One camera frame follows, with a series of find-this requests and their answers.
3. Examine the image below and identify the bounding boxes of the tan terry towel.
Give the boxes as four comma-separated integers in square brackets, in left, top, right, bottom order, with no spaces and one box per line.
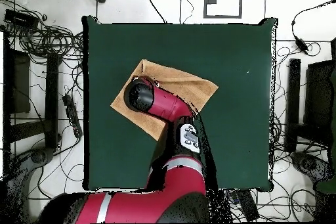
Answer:
[110,58,219,142]

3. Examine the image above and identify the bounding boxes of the dark flat panel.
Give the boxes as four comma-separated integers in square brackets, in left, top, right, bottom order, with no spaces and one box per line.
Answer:
[303,59,336,146]
[10,50,32,114]

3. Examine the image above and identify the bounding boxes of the dark green table cloth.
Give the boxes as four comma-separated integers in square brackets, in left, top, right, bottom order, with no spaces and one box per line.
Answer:
[81,16,278,192]

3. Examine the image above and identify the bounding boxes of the black power strip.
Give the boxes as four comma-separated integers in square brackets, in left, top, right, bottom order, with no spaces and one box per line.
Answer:
[62,94,83,139]

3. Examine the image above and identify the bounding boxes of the black floor bar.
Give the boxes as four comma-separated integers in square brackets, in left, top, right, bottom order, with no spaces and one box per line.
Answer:
[285,58,302,153]
[43,53,60,149]

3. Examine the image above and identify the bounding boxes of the black oblong floor device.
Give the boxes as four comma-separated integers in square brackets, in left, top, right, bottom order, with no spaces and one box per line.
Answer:
[236,189,261,222]

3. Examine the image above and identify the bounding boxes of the grey curved stand base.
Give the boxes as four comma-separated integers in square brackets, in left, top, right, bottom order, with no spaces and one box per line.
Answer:
[289,151,334,183]
[6,146,56,224]

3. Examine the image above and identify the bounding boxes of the black power adapter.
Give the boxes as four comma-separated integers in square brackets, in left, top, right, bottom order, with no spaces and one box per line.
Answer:
[294,36,310,53]

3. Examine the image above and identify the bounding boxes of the black rectangular box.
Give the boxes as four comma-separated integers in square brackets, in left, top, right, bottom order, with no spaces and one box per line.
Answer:
[3,9,39,29]

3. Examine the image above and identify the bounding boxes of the thin black floor cable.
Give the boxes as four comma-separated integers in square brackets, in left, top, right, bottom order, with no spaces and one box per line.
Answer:
[140,0,168,24]

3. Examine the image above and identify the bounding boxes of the grey square floor frame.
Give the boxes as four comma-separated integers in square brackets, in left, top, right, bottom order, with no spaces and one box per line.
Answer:
[203,0,243,19]

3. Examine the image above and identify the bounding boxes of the tangled black cables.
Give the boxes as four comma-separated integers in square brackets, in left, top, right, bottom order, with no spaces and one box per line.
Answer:
[0,0,85,62]

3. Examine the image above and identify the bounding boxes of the black adapter cable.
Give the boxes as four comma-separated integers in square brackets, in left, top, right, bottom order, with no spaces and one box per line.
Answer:
[290,0,336,41]

